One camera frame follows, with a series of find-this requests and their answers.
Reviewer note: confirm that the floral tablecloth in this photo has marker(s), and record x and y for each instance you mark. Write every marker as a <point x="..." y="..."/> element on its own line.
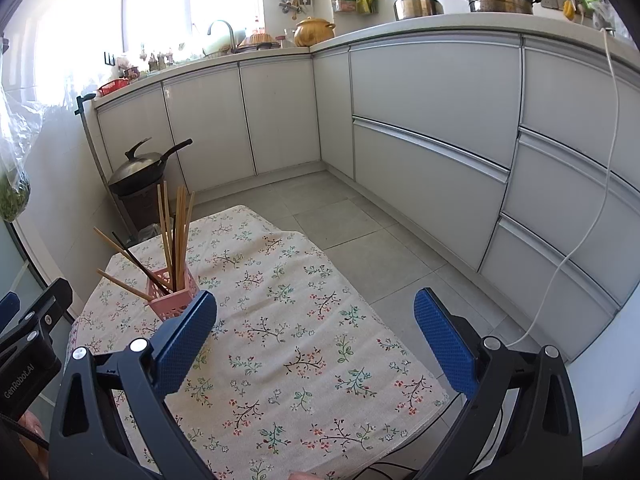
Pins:
<point x="298" y="373"/>

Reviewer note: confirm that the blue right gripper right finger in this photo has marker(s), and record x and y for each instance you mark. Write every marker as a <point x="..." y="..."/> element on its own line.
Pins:
<point x="451" y="339"/>

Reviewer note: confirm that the black wok with lid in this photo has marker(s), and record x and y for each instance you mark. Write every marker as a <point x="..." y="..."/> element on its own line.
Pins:
<point x="140" y="171"/>

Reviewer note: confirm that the kitchen faucet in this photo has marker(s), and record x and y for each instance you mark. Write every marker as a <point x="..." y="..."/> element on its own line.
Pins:
<point x="219" y="38"/>

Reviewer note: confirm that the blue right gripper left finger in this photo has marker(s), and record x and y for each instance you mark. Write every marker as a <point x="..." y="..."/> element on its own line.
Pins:
<point x="177" y="343"/>

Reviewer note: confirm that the brown stool under wok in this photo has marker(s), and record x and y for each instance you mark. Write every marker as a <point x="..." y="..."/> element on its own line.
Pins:
<point x="143" y="206"/>

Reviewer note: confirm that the yellow clay pot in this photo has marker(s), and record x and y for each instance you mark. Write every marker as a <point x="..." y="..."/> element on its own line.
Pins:
<point x="312" y="31"/>

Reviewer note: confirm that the person's left hand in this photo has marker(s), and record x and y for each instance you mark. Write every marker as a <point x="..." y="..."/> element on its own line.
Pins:
<point x="39" y="454"/>

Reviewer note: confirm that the wall rack with packets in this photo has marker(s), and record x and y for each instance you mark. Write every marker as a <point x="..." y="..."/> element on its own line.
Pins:
<point x="365" y="7"/>

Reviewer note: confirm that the red basket on counter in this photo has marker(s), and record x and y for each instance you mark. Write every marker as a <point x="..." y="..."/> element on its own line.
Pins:
<point x="112" y="86"/>

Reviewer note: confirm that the dark black chopstick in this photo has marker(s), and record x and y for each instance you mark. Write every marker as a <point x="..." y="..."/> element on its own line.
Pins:
<point x="158" y="282"/>

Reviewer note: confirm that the pink perforated utensil basket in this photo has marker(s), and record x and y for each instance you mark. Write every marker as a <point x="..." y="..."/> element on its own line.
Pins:
<point x="173" y="304"/>

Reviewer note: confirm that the plastic bag of greens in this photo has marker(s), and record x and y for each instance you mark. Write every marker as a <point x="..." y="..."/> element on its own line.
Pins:
<point x="20" y="128"/>

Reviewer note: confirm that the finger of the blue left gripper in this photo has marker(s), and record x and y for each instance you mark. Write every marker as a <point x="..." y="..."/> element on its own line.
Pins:
<point x="9" y="306"/>

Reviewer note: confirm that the stainless steel kettle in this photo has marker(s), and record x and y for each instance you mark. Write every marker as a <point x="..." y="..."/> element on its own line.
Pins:
<point x="405" y="9"/>

